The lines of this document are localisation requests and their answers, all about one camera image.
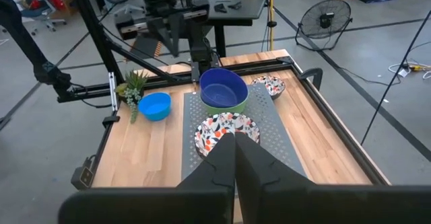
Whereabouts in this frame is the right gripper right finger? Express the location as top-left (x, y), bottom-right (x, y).
top-left (234, 132), bottom-right (316, 224)

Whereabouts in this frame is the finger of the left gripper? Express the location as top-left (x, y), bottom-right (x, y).
top-left (147, 13), bottom-right (185, 57)
top-left (186, 11), bottom-right (208, 50)

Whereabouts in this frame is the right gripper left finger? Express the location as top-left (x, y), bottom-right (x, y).
top-left (176, 133), bottom-right (236, 190)

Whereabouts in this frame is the floral patterned mini bowl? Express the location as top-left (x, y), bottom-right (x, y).
top-left (195, 142), bottom-right (212, 160)
top-left (194, 112), bottom-right (261, 160)
top-left (250, 75), bottom-right (287, 101)

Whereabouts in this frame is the dark blue bowl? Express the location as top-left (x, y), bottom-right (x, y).
top-left (199, 67), bottom-right (250, 109)

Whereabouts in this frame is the green bowl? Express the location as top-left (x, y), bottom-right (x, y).
top-left (201, 94), bottom-right (249, 115)

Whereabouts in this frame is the light blue bowl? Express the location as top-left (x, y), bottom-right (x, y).
top-left (137, 91), bottom-right (172, 122)

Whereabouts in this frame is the black orange striped mat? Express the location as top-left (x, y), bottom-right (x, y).
top-left (127, 35), bottom-right (165, 59)

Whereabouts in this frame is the white office chair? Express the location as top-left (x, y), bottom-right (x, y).
top-left (100, 0), bottom-right (146, 18)

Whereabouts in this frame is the grey perforated metal shelf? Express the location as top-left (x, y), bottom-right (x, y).
top-left (180, 82), bottom-right (307, 181)

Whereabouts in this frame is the black desk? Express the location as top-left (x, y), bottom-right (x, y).
top-left (197, 0), bottom-right (267, 59)

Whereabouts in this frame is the artificial succulent plant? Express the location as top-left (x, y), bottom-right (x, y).
top-left (114, 69), bottom-right (150, 124)

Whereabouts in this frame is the silver aluminium bar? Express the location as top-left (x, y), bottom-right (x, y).
top-left (107, 71), bottom-right (120, 112)

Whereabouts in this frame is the grey office chair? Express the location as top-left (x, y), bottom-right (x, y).
top-left (20, 0), bottom-right (68, 37)

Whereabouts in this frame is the black floor fan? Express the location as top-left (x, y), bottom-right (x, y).
top-left (294, 0), bottom-right (354, 52)

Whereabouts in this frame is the yellow cable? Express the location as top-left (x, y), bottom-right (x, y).
top-left (267, 0), bottom-right (278, 52)

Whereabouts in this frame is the black aluminium frame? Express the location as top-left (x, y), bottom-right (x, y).
top-left (0, 0), bottom-right (393, 192)

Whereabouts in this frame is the black frame clamp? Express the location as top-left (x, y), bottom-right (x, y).
top-left (102, 114), bottom-right (121, 130)
top-left (298, 67), bottom-right (324, 91)

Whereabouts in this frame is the thin black hanging cable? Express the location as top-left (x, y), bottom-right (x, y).
top-left (360, 9), bottom-right (431, 147)

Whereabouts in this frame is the white power strip with cables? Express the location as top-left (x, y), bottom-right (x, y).
top-left (388, 59), bottom-right (431, 81)

